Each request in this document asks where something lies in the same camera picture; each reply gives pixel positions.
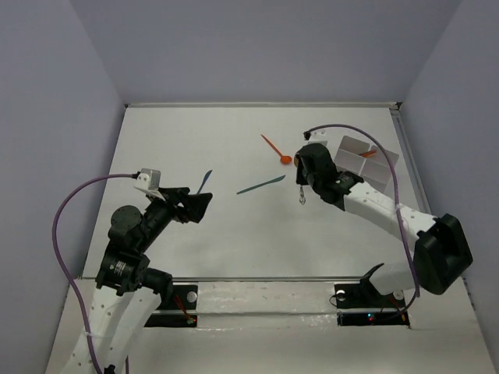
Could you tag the blue plastic knife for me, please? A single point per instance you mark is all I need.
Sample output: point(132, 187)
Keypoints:
point(204, 181)

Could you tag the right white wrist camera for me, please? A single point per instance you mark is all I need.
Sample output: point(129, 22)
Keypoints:
point(318, 136)

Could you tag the white divided container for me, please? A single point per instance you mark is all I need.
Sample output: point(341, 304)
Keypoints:
point(374, 170)

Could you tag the copper metal spoon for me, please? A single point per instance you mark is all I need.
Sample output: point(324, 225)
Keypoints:
point(302, 197)

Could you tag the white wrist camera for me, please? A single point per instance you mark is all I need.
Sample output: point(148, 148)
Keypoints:
point(148, 181)
point(318, 136)

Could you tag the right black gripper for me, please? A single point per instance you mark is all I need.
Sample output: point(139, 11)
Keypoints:
point(301, 177)

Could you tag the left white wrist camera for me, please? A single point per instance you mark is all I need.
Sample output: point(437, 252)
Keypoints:
point(148, 181)

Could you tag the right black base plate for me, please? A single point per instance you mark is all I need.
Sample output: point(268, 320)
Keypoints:
point(356, 309)

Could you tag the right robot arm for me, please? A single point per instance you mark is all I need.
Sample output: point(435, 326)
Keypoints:
point(436, 249)

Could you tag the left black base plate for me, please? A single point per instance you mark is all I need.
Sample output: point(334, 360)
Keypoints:
point(179, 311)

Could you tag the orange plastic spoon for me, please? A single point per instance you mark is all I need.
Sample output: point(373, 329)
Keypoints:
point(284, 159)

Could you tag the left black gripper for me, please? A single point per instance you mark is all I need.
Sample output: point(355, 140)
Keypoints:
point(182, 204)

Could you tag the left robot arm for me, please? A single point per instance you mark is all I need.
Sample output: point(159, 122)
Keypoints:
point(127, 289)

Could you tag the teal plastic knife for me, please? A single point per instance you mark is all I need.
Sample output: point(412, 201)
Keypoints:
point(262, 184)

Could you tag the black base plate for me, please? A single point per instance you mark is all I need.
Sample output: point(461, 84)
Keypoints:
point(356, 309)
point(179, 311)

